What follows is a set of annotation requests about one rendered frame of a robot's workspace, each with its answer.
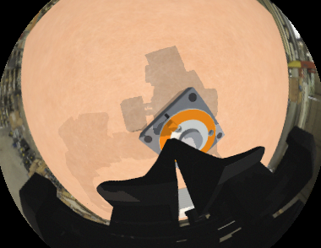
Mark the orange round plate with holes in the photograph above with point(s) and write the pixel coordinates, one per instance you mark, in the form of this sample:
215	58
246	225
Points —
190	118

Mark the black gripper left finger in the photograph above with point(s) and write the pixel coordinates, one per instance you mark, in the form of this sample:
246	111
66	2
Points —
158	187

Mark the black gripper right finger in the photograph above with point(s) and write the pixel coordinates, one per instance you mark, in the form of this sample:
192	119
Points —
204	174

